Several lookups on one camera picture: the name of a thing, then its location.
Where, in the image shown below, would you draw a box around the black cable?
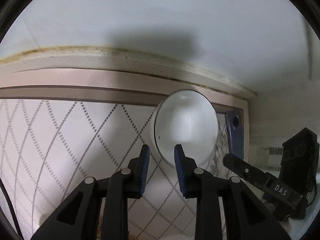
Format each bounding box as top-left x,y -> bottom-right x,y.
0,179 -> 24,239

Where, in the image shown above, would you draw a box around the white ceramic bowl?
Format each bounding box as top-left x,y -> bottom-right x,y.
150,89 -> 219,167

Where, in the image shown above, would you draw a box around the pink-framed patterned cabinet door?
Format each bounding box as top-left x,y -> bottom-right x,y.
1,69 -> 248,239

